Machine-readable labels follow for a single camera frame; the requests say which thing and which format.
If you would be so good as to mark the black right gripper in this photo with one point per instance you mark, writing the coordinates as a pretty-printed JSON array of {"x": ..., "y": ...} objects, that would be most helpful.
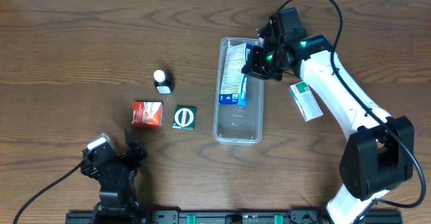
[{"x": 254, "y": 64}]

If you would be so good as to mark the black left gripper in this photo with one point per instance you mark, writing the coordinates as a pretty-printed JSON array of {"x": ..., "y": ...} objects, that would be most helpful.
[{"x": 128, "y": 158}]

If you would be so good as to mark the blue medicine box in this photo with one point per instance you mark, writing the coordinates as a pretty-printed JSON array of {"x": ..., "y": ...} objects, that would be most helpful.
[{"x": 233, "y": 87}]

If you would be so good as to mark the red orange medicine box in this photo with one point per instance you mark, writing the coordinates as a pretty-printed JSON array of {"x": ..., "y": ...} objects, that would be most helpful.
[{"x": 147, "y": 114}]

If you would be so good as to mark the white green medicine box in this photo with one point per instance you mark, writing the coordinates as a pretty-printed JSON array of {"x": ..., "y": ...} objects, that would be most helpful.
[{"x": 305, "y": 101}]

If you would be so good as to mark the green square box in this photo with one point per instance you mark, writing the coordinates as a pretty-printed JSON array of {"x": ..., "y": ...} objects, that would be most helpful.
[{"x": 184, "y": 118}]

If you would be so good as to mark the clear plastic container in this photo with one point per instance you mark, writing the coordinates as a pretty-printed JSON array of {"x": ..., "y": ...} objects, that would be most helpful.
[{"x": 235, "y": 124}]

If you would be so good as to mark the dark bottle white cap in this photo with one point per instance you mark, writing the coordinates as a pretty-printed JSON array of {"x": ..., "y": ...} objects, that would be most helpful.
[{"x": 163, "y": 82}]

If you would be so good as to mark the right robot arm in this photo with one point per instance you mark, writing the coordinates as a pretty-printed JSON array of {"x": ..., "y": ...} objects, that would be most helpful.
[{"x": 376, "y": 158}]

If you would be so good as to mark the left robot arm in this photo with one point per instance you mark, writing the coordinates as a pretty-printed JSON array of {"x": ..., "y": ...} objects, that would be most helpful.
[{"x": 122, "y": 202}]

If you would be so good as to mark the black mounting rail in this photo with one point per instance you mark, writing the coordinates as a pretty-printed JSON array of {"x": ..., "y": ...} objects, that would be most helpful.
[{"x": 294, "y": 216}]

